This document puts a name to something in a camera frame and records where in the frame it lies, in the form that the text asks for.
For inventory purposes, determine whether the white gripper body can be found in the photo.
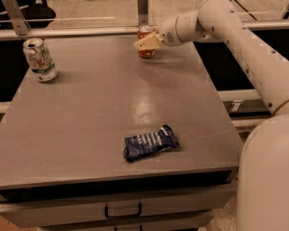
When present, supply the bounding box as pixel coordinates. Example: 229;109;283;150
158;16;180;46

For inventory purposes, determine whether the middle metal bracket post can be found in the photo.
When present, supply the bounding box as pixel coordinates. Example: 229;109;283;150
137;0;148;24

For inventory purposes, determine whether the red coke can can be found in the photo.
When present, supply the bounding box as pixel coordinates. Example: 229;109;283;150
137;23;155;59

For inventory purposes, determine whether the black drawer handle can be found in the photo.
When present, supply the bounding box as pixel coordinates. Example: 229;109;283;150
104;203;143;220

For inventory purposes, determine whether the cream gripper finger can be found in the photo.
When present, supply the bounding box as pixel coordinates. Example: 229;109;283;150
134;32;163;51

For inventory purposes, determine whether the grey lower drawer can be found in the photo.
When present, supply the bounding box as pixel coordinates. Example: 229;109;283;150
39;211;214;231

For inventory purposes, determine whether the left metal bracket post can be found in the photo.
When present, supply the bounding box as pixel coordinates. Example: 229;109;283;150
1;0;30;36

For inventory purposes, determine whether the grey drawer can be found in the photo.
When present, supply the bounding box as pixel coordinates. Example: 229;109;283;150
0;183;236;231
39;211;214;231

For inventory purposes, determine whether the black office chair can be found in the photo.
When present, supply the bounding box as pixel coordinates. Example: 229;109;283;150
0;0;56;30

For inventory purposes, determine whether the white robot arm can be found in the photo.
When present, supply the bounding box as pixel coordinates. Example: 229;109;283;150
134;0;289;231

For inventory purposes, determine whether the grey upper drawer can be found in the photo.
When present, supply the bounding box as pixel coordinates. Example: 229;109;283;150
0;183;236;231

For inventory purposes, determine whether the blue rxbar wrapper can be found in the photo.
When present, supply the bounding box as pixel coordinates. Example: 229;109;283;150
123;124;179;163

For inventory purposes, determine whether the white green soda can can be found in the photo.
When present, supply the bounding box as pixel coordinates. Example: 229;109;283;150
23;38;58;83

